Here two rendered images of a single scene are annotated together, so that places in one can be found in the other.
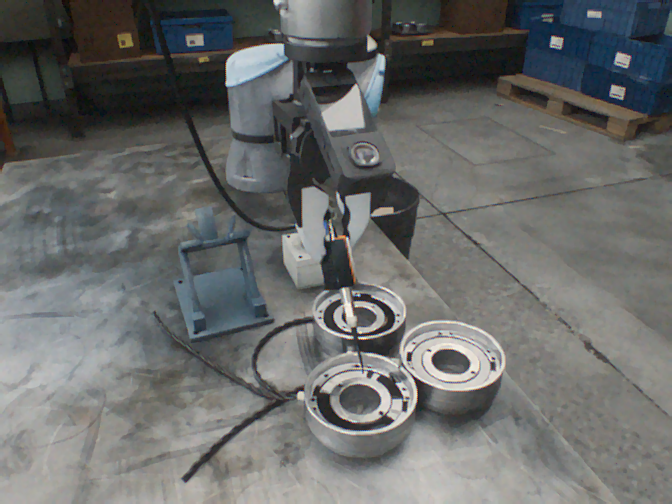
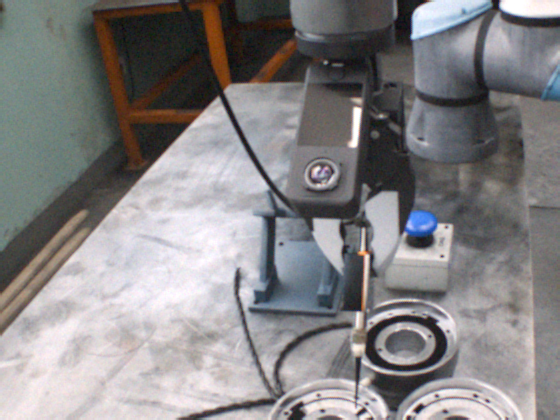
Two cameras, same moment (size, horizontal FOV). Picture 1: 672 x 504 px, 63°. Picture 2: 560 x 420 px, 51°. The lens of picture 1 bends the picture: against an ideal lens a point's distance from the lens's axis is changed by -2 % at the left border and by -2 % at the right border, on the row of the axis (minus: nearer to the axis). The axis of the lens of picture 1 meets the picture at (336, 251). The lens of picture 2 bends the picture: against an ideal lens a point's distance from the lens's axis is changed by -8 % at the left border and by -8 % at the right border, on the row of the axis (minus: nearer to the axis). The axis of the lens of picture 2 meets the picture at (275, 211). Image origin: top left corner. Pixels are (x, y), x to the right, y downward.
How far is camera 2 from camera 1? 26 cm
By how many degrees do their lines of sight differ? 36
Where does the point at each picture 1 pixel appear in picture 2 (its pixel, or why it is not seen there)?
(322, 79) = (326, 74)
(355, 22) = (349, 17)
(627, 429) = not seen: outside the picture
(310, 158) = not seen: hidden behind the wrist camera
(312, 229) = (326, 236)
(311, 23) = (302, 16)
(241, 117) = (420, 73)
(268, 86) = (448, 44)
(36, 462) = (80, 364)
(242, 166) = (418, 126)
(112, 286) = (226, 230)
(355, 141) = (316, 156)
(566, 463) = not seen: outside the picture
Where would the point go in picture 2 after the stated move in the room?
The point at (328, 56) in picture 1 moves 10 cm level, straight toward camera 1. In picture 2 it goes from (322, 51) to (226, 106)
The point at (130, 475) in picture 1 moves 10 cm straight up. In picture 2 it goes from (125, 406) to (94, 334)
